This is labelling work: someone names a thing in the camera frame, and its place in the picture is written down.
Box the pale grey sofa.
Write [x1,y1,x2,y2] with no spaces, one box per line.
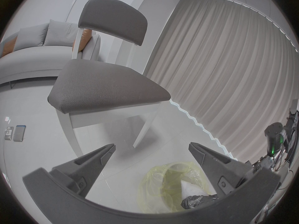
[0,19,102,88]

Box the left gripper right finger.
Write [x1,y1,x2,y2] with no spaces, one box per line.
[188,142,254,198]

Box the crumpled white paper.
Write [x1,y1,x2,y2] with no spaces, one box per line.
[181,180,218,198]

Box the grey pillow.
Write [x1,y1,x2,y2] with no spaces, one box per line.
[14,23,50,52]
[43,19,78,47]

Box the grey cushioned white chair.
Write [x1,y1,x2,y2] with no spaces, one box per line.
[47,0,172,159]

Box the yellow plastic bag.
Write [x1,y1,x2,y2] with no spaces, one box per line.
[137,162,219,214]

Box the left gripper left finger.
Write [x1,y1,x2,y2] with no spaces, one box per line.
[50,144,116,196]

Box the crumpled black plastic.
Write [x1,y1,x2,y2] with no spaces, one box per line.
[180,195,220,210]

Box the white curtain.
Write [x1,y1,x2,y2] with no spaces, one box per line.
[143,0,299,172]

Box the orange pillow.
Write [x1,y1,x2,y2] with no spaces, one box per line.
[72,28,94,54]
[2,36,18,58]

